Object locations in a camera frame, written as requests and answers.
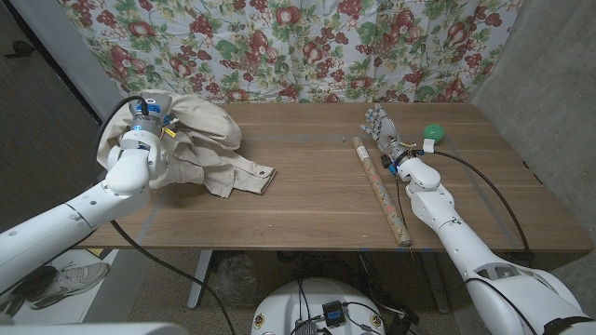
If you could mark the white robot torso base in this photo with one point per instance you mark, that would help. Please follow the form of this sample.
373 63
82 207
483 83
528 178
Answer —
288 302

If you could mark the grey table leg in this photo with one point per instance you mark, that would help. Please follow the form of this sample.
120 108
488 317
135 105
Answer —
435 284

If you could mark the small black box on torso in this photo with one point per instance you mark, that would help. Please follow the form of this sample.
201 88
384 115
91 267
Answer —
334 314

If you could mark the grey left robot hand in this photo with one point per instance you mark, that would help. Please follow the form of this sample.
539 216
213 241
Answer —
149 114

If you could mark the brown wrapping paper roll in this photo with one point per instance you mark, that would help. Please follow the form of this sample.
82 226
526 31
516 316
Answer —
382 193

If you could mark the floral fruit print backdrop cloth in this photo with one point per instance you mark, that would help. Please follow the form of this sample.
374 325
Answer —
288 46

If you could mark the grey white sneaker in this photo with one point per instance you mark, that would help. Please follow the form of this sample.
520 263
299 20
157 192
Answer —
74 284

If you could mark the white table leg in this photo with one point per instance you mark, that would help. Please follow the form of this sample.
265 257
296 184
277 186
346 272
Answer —
200 279

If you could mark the dark trouser leg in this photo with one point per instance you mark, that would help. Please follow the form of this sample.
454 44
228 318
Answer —
35 284

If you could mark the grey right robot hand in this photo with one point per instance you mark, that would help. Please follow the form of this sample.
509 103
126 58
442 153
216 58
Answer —
386 132

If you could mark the green ball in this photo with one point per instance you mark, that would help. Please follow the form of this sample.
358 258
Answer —
435 131

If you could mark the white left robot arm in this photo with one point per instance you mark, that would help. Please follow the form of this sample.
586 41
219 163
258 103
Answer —
70 223

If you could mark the beige jacket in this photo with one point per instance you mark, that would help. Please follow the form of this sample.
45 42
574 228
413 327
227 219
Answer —
205 125

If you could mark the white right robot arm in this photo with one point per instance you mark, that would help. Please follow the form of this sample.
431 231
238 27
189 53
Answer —
456 237

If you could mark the crumpled clear plastic bag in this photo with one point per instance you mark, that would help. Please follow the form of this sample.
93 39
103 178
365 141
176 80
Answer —
235 279

